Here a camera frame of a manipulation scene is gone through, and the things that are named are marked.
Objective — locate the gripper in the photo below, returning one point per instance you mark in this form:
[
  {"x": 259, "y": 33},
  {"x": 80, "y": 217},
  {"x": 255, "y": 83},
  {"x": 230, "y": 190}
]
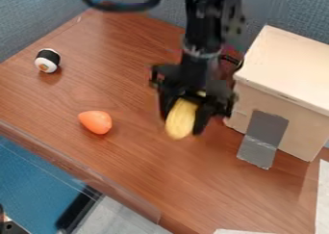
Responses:
[{"x": 193, "y": 79}]

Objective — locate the yellow toy corn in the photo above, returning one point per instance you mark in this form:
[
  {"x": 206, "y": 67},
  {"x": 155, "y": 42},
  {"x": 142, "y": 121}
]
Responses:
[{"x": 180, "y": 119}]

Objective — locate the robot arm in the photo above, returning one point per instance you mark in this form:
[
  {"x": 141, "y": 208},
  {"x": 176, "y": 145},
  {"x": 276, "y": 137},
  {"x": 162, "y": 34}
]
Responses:
[{"x": 209, "y": 18}]

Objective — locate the grey tape strip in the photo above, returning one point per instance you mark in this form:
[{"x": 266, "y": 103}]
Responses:
[{"x": 262, "y": 139}]

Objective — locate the orange toy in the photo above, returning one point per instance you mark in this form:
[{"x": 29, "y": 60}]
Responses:
[{"x": 96, "y": 121}]

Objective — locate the cream wooden box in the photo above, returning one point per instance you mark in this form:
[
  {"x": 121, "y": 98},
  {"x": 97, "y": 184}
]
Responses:
[{"x": 280, "y": 87}]

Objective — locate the black and white toy sushi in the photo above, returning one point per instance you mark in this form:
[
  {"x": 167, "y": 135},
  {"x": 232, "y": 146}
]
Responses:
[{"x": 47, "y": 60}]

